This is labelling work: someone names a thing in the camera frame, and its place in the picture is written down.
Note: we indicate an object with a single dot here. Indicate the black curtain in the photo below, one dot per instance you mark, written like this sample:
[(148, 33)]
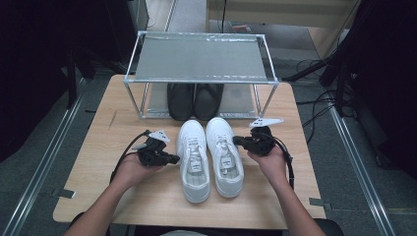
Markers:
[(29, 65), (387, 82)]

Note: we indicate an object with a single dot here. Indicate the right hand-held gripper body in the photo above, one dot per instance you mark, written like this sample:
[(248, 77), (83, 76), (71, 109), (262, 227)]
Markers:
[(260, 144)]

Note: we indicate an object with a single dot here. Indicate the black chair armrest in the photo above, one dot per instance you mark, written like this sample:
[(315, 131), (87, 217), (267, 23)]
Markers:
[(331, 229)]

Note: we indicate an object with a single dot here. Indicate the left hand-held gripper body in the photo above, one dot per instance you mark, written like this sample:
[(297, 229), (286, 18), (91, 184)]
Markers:
[(152, 155)]

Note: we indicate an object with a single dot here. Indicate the grey tape piece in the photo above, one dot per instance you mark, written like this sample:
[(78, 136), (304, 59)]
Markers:
[(64, 193), (319, 202)]

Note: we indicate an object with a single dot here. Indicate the metal shoe rack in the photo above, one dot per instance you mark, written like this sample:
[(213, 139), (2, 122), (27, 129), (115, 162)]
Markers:
[(200, 59)]

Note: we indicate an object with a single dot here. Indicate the black flip-flop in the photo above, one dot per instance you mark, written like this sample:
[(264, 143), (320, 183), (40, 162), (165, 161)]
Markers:
[(208, 101), (181, 101)]

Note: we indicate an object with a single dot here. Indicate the black metal stand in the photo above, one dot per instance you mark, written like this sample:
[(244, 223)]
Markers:
[(305, 70), (71, 82)]

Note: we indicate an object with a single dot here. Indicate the person's right hand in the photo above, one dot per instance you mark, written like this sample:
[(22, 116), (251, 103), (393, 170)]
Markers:
[(272, 167)]

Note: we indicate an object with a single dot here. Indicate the person's left hand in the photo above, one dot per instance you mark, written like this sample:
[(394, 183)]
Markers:
[(132, 170)]

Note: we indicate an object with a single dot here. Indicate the wooden cabinet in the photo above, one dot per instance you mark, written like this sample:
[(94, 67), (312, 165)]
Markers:
[(278, 11)]

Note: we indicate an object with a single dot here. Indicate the small red object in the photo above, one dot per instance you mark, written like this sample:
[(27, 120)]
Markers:
[(241, 28)]

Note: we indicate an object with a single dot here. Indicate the white sneaker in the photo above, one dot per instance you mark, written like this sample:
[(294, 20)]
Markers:
[(193, 183), (229, 183)]

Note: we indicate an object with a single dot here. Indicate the metal floor rail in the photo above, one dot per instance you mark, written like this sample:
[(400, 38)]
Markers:
[(369, 185), (36, 183)]

